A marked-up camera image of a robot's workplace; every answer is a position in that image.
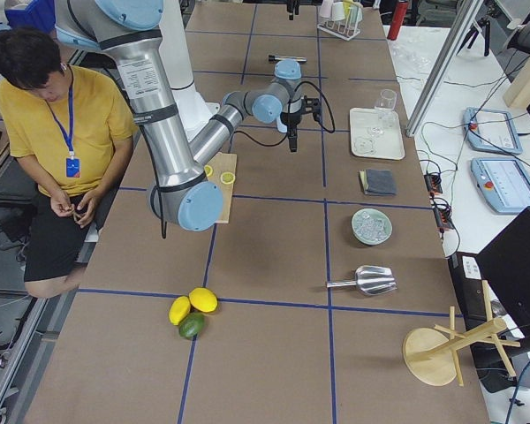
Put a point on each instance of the clear wine glass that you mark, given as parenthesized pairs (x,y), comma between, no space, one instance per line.
(384,105)

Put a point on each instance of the cream cup on rack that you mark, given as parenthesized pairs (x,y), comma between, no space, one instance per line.
(337,11)

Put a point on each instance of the yellow lemon half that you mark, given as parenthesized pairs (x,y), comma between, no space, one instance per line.
(208,170)

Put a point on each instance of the yellow lemon upper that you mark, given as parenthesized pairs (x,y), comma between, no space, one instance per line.
(203,299)

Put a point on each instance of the grey folded cloth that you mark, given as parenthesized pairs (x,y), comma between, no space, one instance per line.
(377,182)

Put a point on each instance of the pink cup on rack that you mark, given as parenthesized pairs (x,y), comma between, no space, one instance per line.
(326,9)

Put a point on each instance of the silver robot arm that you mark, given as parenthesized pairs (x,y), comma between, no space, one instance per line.
(147,42)

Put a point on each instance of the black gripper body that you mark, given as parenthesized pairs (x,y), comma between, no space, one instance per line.
(291,120)

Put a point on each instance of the blue teach pendant far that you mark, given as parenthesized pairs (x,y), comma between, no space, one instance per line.
(491,131)

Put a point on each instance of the cream bear tray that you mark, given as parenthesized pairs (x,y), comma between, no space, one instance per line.
(374,134)

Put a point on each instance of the steel ice scoop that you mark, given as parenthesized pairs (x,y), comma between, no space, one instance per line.
(370,280)

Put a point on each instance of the green bowl of ice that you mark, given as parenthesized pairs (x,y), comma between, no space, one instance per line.
(371,226)

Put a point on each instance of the wooden cup tree stand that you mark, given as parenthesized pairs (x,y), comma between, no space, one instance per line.
(432,354)

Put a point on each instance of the aluminium frame post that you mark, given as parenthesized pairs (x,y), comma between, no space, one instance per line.
(465,17)

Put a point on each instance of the white wire cup rack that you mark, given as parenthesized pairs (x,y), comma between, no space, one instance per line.
(348,28)

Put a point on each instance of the person in yellow shirt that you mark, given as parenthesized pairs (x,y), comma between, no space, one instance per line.
(71,131)

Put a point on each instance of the steel muddler black tip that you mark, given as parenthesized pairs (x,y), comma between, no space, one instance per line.
(272,58)

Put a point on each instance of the blue teach pendant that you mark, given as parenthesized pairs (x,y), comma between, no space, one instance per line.
(503,183)
(491,131)

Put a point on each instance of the yellow lemon left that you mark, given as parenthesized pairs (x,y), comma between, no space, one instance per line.
(179,310)

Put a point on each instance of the green lime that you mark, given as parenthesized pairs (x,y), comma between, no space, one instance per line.
(192,325)

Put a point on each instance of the wooden cutting board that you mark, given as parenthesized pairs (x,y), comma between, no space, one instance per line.
(222,162)

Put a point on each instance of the black laptop monitor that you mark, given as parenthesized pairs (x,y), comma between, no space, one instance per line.
(505,263)

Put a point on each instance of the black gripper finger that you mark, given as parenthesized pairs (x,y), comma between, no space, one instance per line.
(292,8)
(293,143)

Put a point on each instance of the blue teach pendant near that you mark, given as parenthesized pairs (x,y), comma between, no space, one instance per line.
(503,183)

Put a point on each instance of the red bottle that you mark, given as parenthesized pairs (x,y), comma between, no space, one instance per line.
(398,17)

